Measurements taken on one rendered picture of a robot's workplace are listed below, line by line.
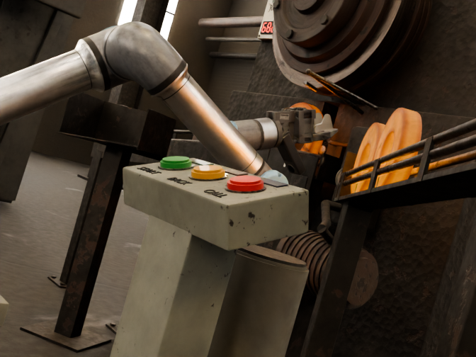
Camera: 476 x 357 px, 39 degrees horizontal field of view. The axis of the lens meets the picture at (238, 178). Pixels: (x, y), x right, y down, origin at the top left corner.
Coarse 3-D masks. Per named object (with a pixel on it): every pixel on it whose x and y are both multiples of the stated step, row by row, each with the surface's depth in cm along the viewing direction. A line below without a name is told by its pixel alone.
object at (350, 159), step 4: (348, 152) 138; (348, 156) 138; (352, 156) 138; (356, 156) 138; (344, 160) 138; (348, 160) 138; (352, 160) 138; (344, 164) 138; (348, 164) 138; (352, 164) 138; (344, 168) 138; (348, 168) 138; (352, 168) 138; (340, 176) 138; (340, 180) 137; (344, 188) 137; (348, 188) 137; (336, 192) 137; (344, 192) 137; (348, 192) 137
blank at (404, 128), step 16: (400, 112) 112; (416, 112) 113; (384, 128) 120; (400, 128) 109; (416, 128) 108; (384, 144) 118; (400, 144) 107; (400, 160) 107; (384, 176) 111; (400, 176) 108
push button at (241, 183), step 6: (228, 180) 73; (234, 180) 72; (240, 180) 72; (246, 180) 72; (252, 180) 72; (258, 180) 72; (228, 186) 72; (234, 186) 71; (240, 186) 71; (246, 186) 71; (252, 186) 71; (258, 186) 71
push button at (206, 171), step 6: (198, 168) 78; (204, 168) 78; (210, 168) 78; (216, 168) 78; (192, 174) 78; (198, 174) 77; (204, 174) 77; (210, 174) 77; (216, 174) 77; (222, 174) 78
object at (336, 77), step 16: (400, 0) 156; (416, 0) 161; (384, 16) 159; (400, 16) 159; (384, 32) 158; (400, 32) 161; (368, 48) 161; (384, 48) 162; (352, 64) 164; (368, 64) 164; (304, 80) 177; (336, 80) 167; (352, 80) 169
